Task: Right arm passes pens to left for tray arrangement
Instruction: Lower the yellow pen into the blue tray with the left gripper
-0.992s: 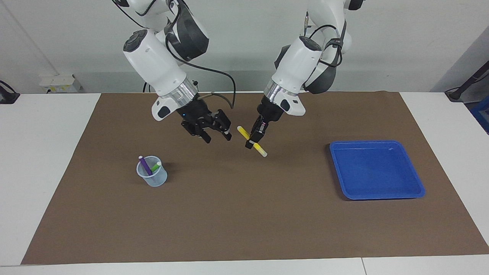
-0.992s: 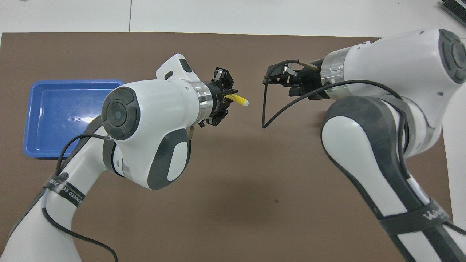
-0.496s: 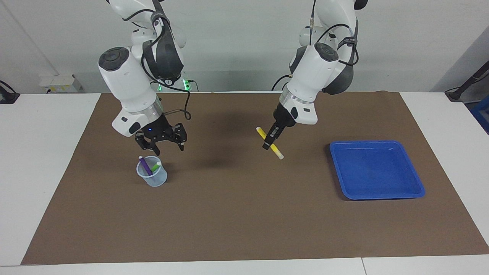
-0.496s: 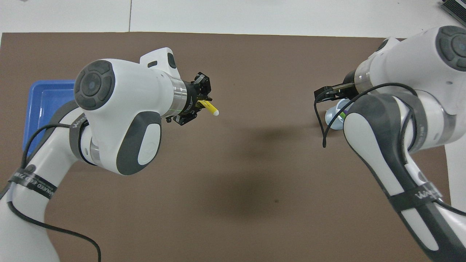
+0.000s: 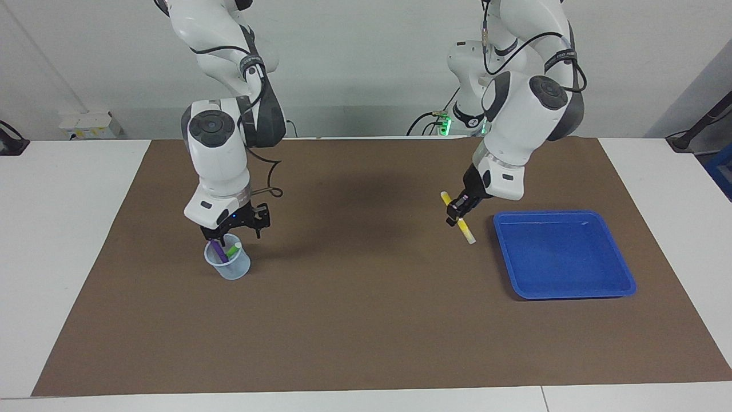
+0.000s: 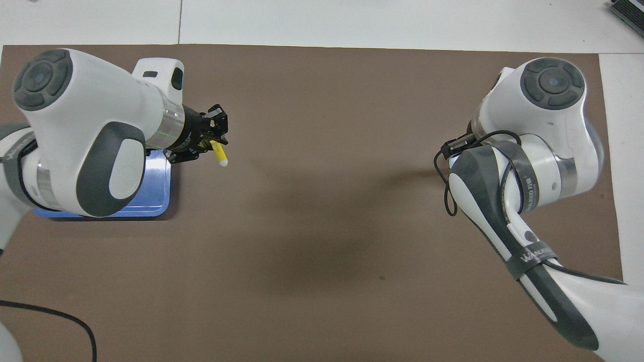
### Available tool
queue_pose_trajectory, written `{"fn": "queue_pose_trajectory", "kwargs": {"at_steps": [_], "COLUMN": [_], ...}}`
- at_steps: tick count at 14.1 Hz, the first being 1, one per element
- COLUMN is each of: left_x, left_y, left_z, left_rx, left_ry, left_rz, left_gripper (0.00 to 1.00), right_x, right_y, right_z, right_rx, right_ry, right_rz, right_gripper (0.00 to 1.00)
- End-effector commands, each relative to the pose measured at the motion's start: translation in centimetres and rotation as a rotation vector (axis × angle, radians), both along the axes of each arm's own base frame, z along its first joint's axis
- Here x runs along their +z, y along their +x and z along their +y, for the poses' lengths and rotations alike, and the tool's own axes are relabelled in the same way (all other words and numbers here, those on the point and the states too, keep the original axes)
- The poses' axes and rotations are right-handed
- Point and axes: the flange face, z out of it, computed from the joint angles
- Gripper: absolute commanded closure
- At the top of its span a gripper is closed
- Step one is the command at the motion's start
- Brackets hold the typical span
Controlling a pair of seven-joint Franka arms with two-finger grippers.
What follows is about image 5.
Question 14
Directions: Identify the blue storage box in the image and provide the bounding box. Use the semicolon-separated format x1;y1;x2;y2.
705;143;732;202

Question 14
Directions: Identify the brown table mat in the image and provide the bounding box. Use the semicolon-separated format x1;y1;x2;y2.
31;137;732;397

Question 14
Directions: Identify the black clamp base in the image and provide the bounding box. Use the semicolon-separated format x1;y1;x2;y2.
0;120;30;156

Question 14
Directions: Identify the black base cable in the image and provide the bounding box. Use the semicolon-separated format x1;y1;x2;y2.
406;86;461;137

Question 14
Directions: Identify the white power strip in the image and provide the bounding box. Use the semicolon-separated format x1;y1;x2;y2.
59;112;124;140

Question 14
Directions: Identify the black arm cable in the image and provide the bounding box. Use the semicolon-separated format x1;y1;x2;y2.
480;0;587;95
189;43;284;198

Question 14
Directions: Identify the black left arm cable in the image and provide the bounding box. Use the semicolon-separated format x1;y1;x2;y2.
480;0;587;95

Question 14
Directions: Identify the clear plastic cup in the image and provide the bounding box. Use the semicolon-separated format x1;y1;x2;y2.
204;233;250;280

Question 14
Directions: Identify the yellow pen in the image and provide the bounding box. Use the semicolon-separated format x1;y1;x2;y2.
440;191;477;245

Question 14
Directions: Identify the black stand leg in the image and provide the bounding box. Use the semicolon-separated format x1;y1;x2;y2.
666;92;732;154

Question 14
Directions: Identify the blue plastic tray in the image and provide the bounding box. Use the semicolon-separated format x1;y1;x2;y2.
493;210;637;300

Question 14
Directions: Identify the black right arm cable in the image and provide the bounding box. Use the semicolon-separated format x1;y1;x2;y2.
189;43;284;198

